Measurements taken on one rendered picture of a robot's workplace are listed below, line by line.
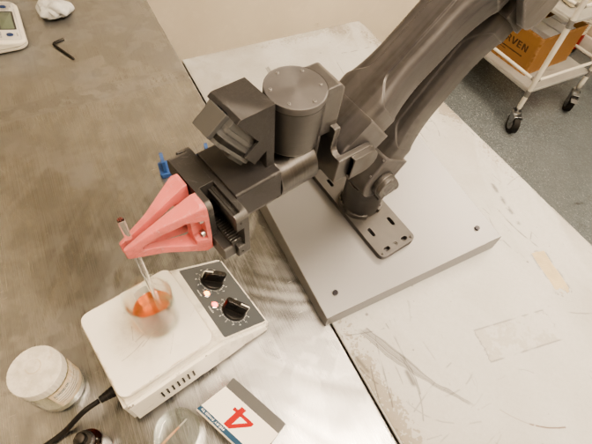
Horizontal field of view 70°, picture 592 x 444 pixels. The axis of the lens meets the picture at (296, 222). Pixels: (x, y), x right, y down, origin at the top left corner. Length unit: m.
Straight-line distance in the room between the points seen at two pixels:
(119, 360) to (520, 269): 0.61
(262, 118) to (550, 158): 2.26
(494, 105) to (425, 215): 2.02
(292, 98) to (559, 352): 0.55
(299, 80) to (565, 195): 2.09
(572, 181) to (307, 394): 2.06
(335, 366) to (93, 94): 0.72
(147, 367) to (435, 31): 0.47
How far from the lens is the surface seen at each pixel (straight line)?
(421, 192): 0.75
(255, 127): 0.35
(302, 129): 0.38
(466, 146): 0.93
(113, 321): 0.57
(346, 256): 0.65
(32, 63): 1.14
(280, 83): 0.38
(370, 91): 0.46
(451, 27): 0.47
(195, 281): 0.60
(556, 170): 2.49
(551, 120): 2.79
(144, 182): 0.80
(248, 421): 0.58
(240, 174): 0.39
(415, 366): 0.64
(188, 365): 0.55
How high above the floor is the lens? 1.48
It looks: 54 degrees down
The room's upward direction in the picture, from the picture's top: 6 degrees clockwise
